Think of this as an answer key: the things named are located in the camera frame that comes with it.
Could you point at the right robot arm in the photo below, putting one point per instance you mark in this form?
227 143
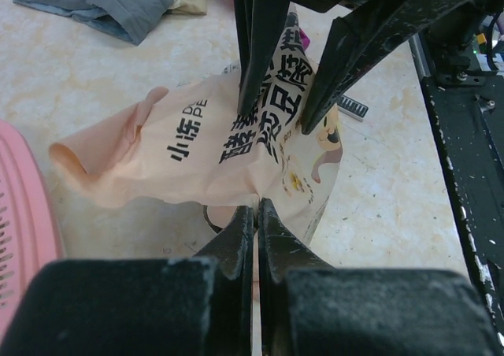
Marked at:
452 29

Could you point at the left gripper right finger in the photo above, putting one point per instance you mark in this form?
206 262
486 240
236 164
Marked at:
293 311

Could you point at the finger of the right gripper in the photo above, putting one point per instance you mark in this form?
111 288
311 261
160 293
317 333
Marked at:
359 40
259 25

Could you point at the beige cat litter bag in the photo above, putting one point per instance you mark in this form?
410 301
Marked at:
190 145

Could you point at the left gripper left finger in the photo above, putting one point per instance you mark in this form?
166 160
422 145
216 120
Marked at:
231 253

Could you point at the pink litter box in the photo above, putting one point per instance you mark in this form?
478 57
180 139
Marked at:
29 235

